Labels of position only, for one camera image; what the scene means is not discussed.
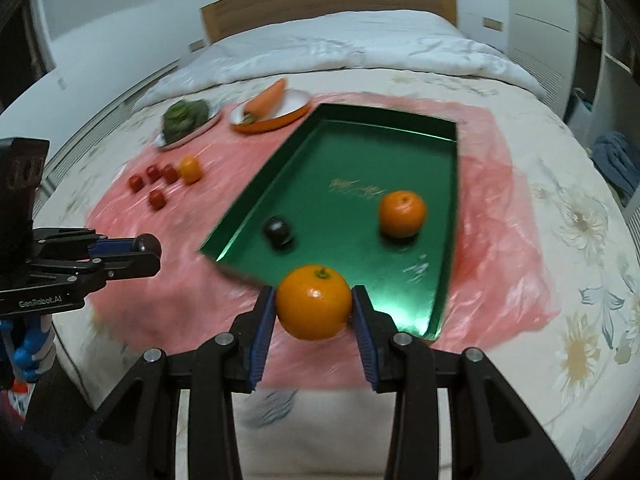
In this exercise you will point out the green bok choy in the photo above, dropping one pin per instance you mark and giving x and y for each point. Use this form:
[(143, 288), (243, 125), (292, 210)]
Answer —
[(185, 115)]

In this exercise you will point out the beige wall socket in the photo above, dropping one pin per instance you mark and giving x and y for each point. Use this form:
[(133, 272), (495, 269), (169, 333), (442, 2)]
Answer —
[(492, 23), (196, 45)]

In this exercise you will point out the carrot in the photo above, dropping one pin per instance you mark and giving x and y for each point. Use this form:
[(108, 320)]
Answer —
[(265, 97)]

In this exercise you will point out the white duvet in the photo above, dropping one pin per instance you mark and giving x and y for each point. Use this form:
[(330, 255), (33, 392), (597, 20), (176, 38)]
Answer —
[(350, 40)]

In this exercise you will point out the orange oval dish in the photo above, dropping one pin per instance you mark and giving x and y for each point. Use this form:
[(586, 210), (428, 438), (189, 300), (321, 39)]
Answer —
[(292, 105)]

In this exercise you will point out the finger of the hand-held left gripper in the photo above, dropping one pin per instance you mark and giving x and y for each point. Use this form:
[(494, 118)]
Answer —
[(130, 265), (120, 245)]

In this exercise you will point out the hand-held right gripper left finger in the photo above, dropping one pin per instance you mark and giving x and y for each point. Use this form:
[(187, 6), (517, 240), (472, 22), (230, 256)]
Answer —
[(265, 330)]

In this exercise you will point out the dark round fruit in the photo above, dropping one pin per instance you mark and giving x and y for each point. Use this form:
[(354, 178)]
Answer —
[(276, 231)]

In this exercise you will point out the small red apple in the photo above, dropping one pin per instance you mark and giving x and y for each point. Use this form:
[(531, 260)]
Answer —
[(152, 173), (156, 199), (135, 181), (170, 174)]

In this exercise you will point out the white wardrobe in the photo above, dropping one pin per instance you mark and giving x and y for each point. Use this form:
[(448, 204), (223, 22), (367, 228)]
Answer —
[(540, 10)]

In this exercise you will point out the pink plastic sheet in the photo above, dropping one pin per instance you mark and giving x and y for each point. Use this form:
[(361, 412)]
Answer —
[(480, 240)]

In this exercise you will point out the blue cloth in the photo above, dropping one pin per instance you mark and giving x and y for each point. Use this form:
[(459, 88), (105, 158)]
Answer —
[(617, 157)]

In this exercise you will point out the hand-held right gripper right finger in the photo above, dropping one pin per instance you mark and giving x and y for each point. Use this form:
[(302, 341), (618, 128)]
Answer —
[(362, 330)]

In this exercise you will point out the green tray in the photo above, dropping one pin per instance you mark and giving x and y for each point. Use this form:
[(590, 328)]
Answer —
[(340, 160)]

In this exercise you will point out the white shelf unit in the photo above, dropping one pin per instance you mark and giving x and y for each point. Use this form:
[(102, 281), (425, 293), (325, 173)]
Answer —
[(617, 60)]

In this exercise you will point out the orange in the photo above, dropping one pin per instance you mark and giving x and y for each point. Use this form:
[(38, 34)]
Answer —
[(314, 302), (402, 214)]

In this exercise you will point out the floral bedsheet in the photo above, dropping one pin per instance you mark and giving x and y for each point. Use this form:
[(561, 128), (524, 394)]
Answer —
[(550, 160)]

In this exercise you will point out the small tangerine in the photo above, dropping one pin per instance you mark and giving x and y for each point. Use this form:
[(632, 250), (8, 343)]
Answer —
[(190, 170)]

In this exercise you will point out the white plate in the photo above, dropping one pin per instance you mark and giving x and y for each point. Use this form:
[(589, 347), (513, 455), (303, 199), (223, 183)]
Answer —
[(200, 132)]

